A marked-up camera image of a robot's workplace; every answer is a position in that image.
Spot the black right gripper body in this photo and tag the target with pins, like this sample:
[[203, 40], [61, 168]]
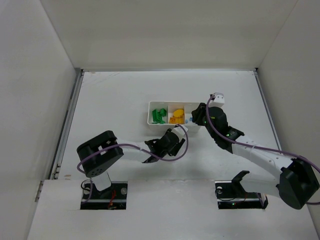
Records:
[[198, 115]]

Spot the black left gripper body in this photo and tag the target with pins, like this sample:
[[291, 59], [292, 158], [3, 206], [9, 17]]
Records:
[[176, 144]]

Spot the green lego plate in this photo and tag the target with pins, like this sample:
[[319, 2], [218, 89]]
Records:
[[156, 117]]

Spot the yellow round lego brick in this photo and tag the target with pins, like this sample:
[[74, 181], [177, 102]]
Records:
[[179, 113]]

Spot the green square lego brick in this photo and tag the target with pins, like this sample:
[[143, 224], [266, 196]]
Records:
[[163, 112]]

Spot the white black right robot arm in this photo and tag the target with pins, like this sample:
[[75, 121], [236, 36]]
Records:
[[294, 179]]

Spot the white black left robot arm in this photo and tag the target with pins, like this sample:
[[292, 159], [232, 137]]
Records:
[[98, 154]]

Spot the yellow lego brick under stack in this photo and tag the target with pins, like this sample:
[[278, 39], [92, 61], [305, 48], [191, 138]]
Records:
[[174, 120]]

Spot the light blue lego slope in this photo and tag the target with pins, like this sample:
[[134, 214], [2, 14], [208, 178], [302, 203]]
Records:
[[189, 120]]

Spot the white three-compartment plastic bin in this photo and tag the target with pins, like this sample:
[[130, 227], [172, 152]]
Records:
[[170, 107]]

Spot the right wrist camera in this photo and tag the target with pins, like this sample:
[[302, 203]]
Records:
[[217, 100]]

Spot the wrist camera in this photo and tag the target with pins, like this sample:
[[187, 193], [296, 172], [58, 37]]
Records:
[[180, 130], [217, 100]]

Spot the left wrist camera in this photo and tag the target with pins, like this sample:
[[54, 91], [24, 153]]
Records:
[[180, 130]]

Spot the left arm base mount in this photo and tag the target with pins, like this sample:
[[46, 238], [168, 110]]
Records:
[[113, 198]]

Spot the right aluminium table rail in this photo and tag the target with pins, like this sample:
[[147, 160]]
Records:
[[271, 122]]

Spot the aluminium table rail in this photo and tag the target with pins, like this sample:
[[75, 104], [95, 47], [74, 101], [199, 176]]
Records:
[[56, 163], [271, 122]]

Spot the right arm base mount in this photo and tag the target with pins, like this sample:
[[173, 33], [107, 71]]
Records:
[[232, 196]]

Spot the left aluminium table rail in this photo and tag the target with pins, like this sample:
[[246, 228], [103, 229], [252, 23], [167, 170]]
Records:
[[56, 163]]

